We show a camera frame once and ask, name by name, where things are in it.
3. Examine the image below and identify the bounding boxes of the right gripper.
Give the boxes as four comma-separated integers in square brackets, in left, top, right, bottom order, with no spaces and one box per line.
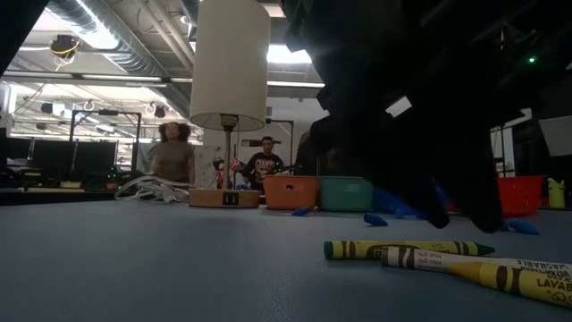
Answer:
[281,0,544,230]

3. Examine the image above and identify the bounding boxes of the red plastic basket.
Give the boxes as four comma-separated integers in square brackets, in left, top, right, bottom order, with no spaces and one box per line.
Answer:
[445,174,545,218]

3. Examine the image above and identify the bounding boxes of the blue plastic basket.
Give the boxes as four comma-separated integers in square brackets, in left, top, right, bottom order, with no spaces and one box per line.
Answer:
[371,183,448,221]

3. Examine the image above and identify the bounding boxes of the yellow-green bottle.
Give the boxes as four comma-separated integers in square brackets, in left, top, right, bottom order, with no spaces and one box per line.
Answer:
[547,177,567,209]

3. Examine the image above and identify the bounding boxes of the yellow crayon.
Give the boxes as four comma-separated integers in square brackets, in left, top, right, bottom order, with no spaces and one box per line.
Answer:
[446,261,572,310]

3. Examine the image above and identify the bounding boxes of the teal plastic bin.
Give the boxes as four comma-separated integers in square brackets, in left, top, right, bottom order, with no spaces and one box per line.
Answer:
[317,175,375,213]

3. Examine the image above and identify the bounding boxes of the yellow-green crayon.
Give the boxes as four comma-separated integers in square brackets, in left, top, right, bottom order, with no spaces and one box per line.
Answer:
[324,240,496,261]

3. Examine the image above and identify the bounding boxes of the white panel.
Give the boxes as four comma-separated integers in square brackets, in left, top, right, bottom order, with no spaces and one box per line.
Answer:
[538,114,572,157]

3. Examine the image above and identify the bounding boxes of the orange plastic bin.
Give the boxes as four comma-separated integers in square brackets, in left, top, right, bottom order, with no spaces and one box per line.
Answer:
[262,174,321,211]

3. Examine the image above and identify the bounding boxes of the person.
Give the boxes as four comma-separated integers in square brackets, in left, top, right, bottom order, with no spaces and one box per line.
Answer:
[240,136,286,191]
[150,121,197,185]

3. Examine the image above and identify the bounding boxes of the long ceiling light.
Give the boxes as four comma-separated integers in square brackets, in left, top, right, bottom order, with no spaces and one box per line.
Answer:
[2,71,194,86]
[266,80,326,89]

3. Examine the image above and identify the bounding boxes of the white shade table lamp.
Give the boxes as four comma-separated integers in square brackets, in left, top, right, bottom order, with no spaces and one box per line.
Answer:
[188,0,273,209]

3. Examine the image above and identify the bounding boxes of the grey curtain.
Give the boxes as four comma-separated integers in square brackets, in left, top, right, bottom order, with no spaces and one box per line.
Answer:
[136,141,157,175]

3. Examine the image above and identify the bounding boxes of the black monitor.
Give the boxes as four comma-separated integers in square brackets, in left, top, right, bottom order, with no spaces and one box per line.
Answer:
[73,140,120,189]

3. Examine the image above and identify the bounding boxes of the black ceiling fixture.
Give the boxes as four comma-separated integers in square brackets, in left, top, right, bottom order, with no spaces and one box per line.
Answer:
[48,34,81,59]

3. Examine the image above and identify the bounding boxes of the black frame stand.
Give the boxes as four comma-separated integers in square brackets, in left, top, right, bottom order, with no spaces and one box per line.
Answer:
[69,109,143,175]
[266,117,296,167]

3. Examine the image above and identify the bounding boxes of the clear lamp cord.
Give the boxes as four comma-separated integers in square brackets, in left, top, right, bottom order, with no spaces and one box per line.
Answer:
[114,175,193,204]

